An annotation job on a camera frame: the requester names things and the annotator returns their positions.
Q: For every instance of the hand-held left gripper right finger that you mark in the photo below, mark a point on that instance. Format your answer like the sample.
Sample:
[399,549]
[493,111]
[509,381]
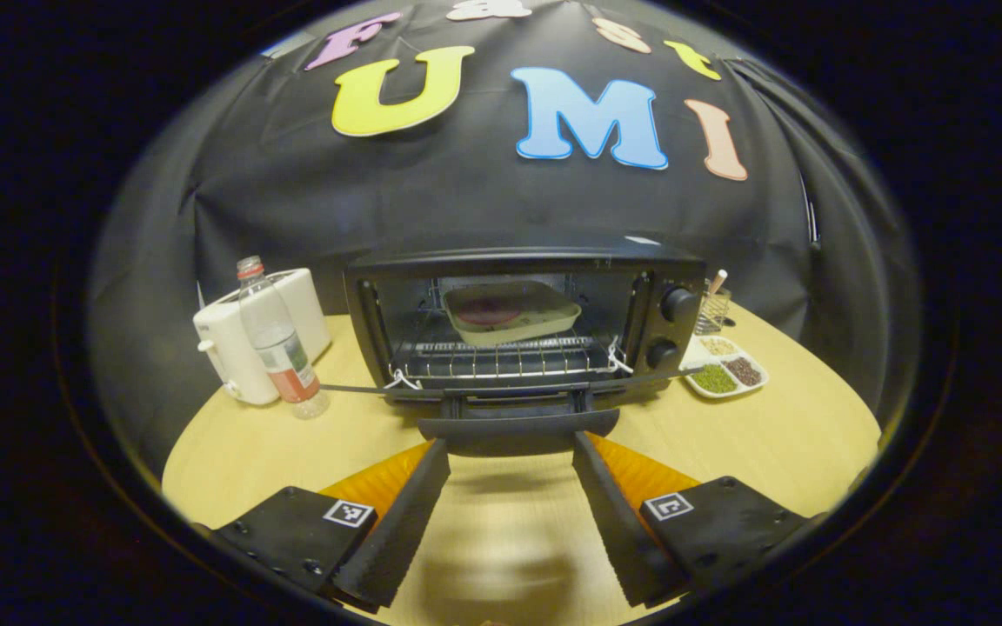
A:
[618,530]

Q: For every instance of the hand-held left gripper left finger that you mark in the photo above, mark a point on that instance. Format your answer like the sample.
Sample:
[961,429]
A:
[397,530]

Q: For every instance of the cream rectangular plate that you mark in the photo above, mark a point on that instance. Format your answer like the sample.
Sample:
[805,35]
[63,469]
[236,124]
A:
[518,326]

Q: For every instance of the pink ham slice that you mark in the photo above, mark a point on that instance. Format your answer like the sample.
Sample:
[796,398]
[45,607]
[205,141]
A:
[488,310]

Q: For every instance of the black electric oven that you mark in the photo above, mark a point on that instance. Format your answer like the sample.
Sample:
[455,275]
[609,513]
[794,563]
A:
[518,259]

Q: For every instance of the white divided bean dish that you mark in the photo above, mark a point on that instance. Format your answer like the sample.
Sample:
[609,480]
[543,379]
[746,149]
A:
[697,356]

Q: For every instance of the clear plastic bottle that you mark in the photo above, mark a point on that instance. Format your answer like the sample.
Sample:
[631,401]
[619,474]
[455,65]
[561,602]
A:
[279,348]

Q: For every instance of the metal mesh holder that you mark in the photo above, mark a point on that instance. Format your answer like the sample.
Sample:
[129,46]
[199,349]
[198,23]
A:
[711,313]

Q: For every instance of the white toaster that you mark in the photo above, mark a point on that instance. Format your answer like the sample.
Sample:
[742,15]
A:
[227,348]

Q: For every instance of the wooden stick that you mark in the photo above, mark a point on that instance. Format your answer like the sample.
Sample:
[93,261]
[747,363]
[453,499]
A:
[717,281]

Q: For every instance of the black backdrop cloth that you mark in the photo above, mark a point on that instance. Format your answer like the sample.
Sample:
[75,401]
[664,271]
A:
[292,200]

